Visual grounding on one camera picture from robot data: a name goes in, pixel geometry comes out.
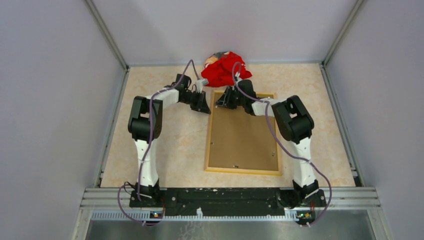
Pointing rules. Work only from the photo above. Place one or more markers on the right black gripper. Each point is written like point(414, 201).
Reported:
point(225, 100)

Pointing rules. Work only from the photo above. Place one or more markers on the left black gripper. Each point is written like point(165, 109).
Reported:
point(201, 105)

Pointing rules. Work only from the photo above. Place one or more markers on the yellow wooden photo frame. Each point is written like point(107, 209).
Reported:
point(207, 145)

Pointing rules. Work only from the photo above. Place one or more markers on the brown backing board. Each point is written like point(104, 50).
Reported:
point(242, 139)

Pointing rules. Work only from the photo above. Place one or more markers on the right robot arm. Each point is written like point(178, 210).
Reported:
point(294, 123)

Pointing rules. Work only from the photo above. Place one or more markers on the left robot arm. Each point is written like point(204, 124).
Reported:
point(146, 122)

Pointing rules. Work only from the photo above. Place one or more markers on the red crumpled cloth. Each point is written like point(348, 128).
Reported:
point(218, 69)

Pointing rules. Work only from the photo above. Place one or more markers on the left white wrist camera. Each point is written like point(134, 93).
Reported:
point(199, 84)

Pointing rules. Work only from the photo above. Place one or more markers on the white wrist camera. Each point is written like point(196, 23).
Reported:
point(236, 79)
point(199, 84)

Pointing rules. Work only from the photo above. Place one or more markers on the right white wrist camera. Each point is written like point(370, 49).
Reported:
point(236, 79)

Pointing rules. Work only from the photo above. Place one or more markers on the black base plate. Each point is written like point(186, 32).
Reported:
point(227, 202)

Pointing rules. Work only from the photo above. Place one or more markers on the aluminium front rail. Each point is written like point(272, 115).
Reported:
point(351, 213)

